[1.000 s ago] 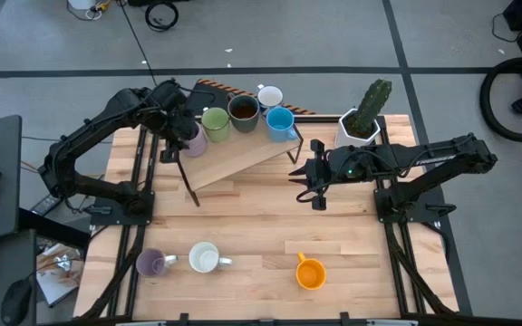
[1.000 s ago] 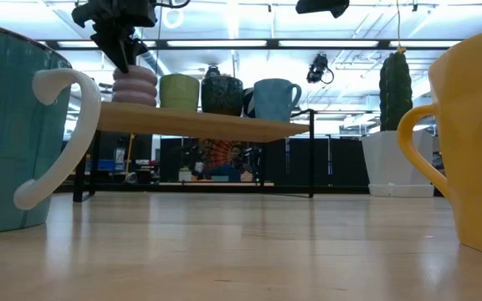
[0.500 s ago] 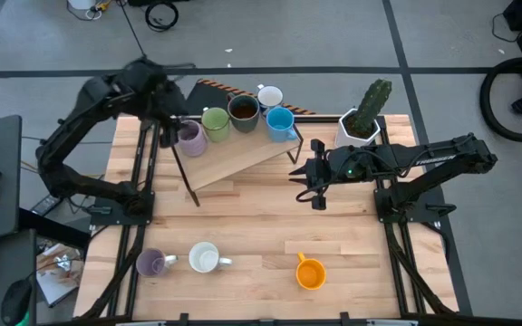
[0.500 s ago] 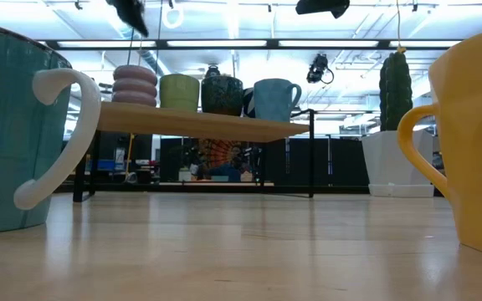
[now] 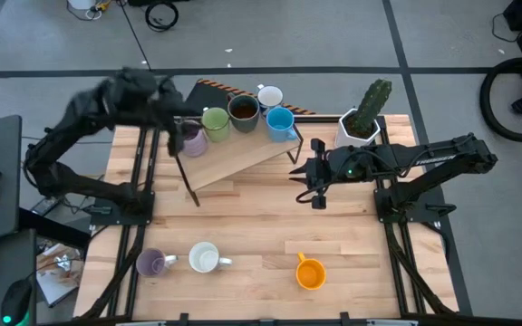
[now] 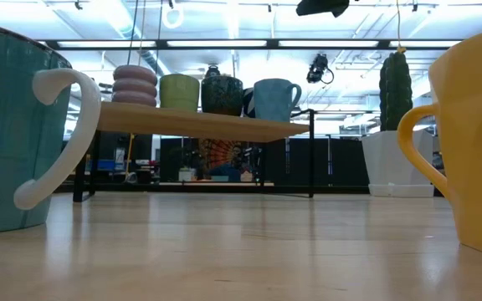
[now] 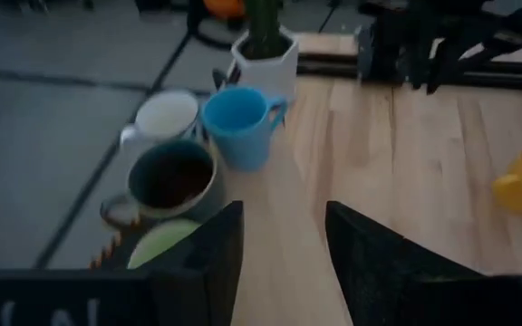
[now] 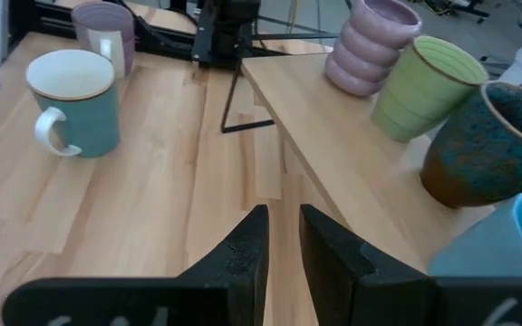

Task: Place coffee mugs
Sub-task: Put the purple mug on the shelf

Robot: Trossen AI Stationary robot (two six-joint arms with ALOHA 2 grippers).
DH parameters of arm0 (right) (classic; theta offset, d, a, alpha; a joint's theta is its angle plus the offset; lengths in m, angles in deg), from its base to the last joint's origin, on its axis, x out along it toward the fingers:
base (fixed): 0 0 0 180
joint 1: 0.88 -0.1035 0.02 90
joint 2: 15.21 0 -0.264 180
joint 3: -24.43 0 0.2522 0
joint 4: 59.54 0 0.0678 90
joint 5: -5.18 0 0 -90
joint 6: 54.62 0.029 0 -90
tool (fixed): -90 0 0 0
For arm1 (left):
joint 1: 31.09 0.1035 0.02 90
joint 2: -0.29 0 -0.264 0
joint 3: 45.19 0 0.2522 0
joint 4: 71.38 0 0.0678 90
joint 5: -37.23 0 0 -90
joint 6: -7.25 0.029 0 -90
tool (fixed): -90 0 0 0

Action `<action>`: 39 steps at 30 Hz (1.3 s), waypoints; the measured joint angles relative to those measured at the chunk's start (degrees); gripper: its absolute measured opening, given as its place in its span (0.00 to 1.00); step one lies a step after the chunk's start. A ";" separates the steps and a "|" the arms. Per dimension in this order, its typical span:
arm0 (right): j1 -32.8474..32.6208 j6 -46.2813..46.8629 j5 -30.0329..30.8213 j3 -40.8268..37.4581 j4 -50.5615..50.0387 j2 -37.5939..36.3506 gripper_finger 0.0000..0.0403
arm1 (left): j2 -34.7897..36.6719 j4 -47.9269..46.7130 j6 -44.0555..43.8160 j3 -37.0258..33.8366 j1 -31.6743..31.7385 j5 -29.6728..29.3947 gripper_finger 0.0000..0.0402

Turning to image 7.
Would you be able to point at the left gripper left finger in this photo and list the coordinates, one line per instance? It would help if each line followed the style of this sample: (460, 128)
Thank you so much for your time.
(197, 290)

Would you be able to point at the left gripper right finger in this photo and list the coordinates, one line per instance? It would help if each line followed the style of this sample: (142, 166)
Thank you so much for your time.
(379, 280)

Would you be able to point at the green ribbed mug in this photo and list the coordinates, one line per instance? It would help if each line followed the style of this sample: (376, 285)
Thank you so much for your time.
(161, 242)

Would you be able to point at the dark glazed mug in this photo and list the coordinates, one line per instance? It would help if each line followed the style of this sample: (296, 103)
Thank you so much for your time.
(175, 181)

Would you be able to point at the light blue faceted mug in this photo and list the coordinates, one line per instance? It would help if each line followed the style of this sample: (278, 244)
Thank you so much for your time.
(238, 136)

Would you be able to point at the white mug blue leaves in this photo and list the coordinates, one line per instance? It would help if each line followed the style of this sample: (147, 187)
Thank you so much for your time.
(166, 117)

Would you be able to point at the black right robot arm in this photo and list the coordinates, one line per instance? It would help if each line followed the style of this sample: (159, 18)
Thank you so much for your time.
(392, 45)

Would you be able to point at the white hexagonal planter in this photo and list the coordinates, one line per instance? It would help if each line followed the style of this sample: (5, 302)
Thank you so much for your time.
(270, 72)

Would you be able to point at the orange round object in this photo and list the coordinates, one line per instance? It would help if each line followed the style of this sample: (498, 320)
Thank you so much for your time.
(225, 6)

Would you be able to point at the black metal rig frame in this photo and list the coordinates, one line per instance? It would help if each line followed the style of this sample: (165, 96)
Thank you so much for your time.
(329, 68)

